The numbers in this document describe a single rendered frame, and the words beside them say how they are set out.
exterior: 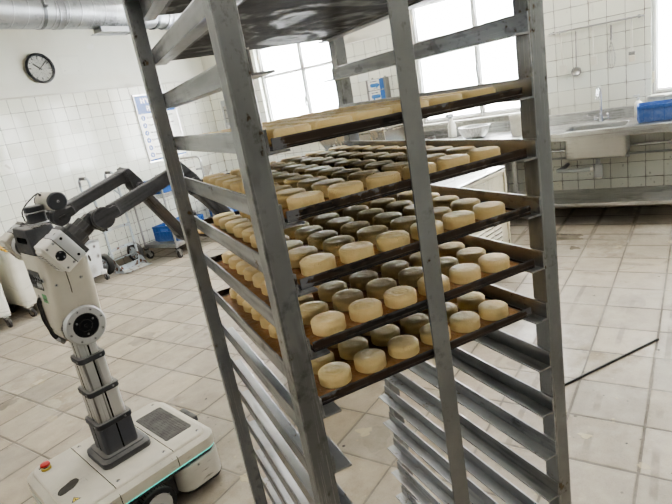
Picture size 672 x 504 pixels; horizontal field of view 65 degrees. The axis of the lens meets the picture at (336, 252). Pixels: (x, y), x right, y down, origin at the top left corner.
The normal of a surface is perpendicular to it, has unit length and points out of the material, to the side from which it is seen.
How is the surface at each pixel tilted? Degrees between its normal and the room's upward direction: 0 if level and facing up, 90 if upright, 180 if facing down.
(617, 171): 90
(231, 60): 90
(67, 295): 101
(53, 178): 90
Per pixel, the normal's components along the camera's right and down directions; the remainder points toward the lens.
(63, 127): 0.83, 0.02
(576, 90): -0.54, 0.32
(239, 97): 0.44, 0.18
